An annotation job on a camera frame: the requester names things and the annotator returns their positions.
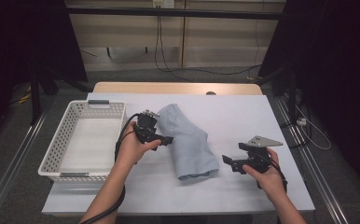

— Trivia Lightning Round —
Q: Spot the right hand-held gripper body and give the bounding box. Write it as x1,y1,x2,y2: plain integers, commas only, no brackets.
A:
230,134,284,175

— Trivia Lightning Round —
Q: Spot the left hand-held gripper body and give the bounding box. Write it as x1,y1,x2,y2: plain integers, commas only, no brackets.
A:
133,110,162,145

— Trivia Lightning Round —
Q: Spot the light blue knit sweater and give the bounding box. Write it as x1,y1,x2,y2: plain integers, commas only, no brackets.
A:
157,103,219,181

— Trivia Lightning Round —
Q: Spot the white perforated plastic basket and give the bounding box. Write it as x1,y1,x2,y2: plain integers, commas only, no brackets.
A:
37,99,128,183

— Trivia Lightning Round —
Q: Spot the person's left hand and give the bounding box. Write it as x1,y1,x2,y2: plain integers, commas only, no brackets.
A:
116,120,163,169

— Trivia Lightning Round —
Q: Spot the person's right hand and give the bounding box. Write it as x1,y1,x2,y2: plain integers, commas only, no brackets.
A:
242,148,286,204

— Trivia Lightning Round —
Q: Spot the wooden table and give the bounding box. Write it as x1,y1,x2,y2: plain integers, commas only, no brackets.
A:
92,81,264,96

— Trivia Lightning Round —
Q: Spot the black metal stand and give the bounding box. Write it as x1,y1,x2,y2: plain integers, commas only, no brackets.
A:
256,63,300,125
28,66,92,126

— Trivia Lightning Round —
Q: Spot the wooden stick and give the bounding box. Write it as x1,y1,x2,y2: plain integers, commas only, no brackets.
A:
80,49,99,58

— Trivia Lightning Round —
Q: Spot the dark curtain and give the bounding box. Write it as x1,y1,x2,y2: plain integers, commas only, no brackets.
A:
0,0,89,147
257,0,360,200

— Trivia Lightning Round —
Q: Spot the black horizontal bar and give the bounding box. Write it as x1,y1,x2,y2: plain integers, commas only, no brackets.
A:
65,7,286,21

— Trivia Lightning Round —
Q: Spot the black floor cable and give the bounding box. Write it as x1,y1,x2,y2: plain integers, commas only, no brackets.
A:
280,101,313,149

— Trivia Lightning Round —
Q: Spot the right hand-held gripper black cable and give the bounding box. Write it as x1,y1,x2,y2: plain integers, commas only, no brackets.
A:
266,155,288,192

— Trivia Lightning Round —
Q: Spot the hand-held gripper black cable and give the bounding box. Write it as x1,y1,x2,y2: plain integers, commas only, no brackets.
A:
80,113,140,224
266,155,288,192

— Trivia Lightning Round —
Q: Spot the metal floor rail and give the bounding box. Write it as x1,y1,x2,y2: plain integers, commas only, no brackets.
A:
272,94,350,224
0,106,50,224

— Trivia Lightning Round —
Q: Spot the white cable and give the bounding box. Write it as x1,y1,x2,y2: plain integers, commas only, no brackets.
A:
294,104,333,151

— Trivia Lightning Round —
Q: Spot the left hand-held gripper black cable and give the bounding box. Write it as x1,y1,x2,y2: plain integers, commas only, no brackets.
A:
80,113,140,224

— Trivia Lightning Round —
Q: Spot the thin black hanging cable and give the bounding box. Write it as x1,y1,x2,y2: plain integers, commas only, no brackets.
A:
254,0,262,67

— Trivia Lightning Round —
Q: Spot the white wall socket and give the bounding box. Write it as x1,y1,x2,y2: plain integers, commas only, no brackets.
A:
152,0,176,9

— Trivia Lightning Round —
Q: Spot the yellow cable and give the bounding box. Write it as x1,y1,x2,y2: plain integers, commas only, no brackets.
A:
9,83,34,105

